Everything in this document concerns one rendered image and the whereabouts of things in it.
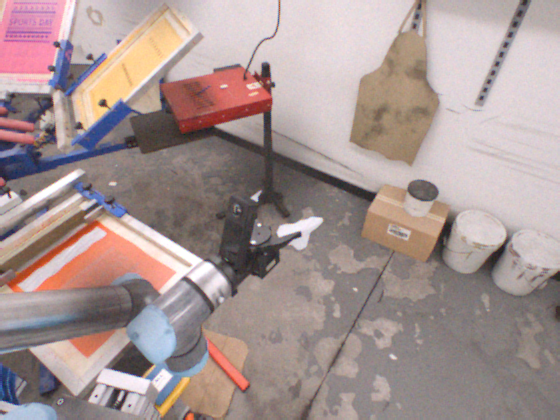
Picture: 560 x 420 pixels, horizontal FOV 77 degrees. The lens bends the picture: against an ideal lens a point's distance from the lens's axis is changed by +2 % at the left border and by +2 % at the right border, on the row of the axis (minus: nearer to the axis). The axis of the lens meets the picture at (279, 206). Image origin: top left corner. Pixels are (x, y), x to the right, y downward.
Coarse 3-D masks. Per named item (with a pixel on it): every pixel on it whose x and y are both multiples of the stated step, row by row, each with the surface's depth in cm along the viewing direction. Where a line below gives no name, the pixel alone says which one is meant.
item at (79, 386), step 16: (64, 208) 162; (32, 224) 155; (48, 224) 159; (128, 224) 155; (16, 240) 149; (160, 240) 148; (0, 256) 146; (176, 256) 145; (192, 256) 143; (32, 352) 116; (48, 352) 116; (112, 352) 116; (48, 368) 113; (64, 368) 113; (96, 368) 112; (64, 384) 109; (80, 384) 109
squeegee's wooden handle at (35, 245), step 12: (72, 216) 149; (84, 216) 154; (48, 228) 144; (60, 228) 147; (72, 228) 151; (36, 240) 140; (48, 240) 144; (12, 252) 135; (24, 252) 138; (36, 252) 142; (0, 264) 132; (12, 264) 136
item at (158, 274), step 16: (96, 224) 159; (112, 240) 153; (128, 240) 153; (80, 256) 147; (96, 256) 147; (144, 256) 147; (144, 272) 141; (160, 272) 141; (176, 272) 141; (160, 288) 136
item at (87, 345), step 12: (48, 252) 148; (36, 264) 144; (72, 264) 144; (24, 276) 140; (60, 276) 140; (72, 276) 140; (12, 288) 137; (48, 288) 136; (84, 336) 123; (96, 336) 123; (108, 336) 123; (84, 348) 120; (96, 348) 120
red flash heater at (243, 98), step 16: (192, 80) 223; (208, 80) 223; (224, 80) 223; (240, 80) 223; (256, 80) 223; (176, 96) 209; (192, 96) 209; (208, 96) 209; (224, 96) 209; (240, 96) 209; (256, 96) 209; (176, 112) 197; (192, 112) 197; (208, 112) 197; (224, 112) 201; (240, 112) 206; (256, 112) 211; (192, 128) 199
